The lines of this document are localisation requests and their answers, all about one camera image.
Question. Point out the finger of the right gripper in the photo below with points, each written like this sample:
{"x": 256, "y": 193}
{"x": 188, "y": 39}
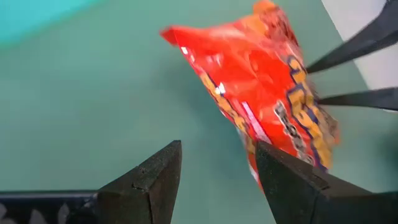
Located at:
{"x": 373, "y": 34}
{"x": 367, "y": 99}

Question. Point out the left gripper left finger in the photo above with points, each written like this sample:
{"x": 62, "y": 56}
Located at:
{"x": 149, "y": 186}

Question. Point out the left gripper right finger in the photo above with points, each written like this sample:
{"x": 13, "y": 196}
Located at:
{"x": 295, "y": 193}

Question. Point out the clear plastic bin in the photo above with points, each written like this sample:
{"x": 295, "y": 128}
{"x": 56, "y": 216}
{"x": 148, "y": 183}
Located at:
{"x": 379, "y": 73}

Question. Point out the red Saucy Noods pack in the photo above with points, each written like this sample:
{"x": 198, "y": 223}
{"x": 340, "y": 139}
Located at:
{"x": 248, "y": 71}

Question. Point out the green table mat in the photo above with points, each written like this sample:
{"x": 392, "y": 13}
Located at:
{"x": 77, "y": 109}

